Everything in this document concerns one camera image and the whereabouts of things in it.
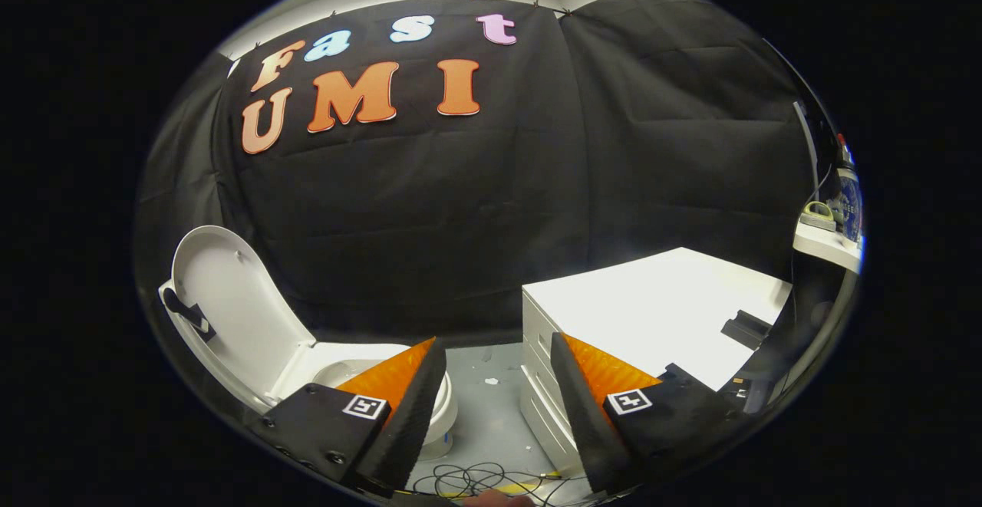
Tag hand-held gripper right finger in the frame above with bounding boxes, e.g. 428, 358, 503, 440
550, 332, 749, 496

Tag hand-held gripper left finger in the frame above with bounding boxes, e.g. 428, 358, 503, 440
249, 336, 448, 499

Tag white toilet lid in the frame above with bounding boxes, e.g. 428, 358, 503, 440
157, 225, 317, 416

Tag white toilet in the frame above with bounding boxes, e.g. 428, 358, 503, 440
157, 281, 460, 462

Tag yellow black floor tape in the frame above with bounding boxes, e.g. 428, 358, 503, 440
491, 473, 584, 494

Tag white drawer cabinet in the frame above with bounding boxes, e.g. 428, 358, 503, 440
520, 247, 793, 477

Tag small black flat object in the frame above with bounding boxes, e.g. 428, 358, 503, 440
721, 310, 773, 351

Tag black backdrop cloth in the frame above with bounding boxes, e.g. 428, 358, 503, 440
137, 0, 825, 385

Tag white shelf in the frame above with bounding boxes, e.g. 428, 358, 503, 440
793, 219, 864, 274

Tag blue labelled bottle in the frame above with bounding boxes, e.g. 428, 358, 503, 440
835, 135, 864, 243

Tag grey upright bar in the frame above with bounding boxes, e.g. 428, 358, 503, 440
793, 100, 820, 201

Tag black cables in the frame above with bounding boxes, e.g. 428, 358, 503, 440
410, 461, 592, 507

